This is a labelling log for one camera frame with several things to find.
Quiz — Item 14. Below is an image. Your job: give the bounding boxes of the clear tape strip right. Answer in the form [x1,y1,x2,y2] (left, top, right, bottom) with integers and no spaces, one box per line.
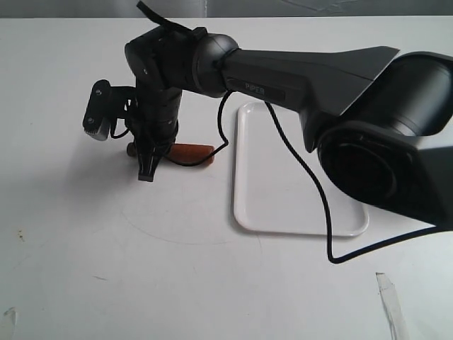
[375,272,410,339]

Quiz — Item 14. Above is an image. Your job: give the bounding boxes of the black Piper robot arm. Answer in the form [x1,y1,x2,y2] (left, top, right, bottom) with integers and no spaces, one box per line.
[125,28,452,230]

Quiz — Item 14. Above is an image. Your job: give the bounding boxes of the white rectangular plastic tray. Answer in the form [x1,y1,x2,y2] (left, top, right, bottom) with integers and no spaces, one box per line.
[233,102,369,237]

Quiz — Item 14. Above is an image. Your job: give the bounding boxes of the clear tape strip left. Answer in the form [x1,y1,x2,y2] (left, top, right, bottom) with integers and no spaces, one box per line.
[1,307,17,339]

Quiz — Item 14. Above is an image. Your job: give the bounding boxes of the clear tape strip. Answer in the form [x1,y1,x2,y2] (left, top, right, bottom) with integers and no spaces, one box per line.
[375,272,410,339]
[1,307,17,339]

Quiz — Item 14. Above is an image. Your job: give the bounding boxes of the black cable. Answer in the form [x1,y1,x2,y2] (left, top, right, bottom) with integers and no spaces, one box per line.
[108,90,443,265]

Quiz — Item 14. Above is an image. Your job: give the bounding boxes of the brown wooden pestle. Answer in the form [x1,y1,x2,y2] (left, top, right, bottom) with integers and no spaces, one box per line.
[126,142,216,166]

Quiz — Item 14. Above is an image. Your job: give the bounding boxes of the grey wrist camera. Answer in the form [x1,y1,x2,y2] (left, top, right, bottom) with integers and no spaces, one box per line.
[82,79,115,141]

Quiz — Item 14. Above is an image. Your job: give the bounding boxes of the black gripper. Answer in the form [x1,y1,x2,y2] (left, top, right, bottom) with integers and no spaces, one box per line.
[133,88,182,182]

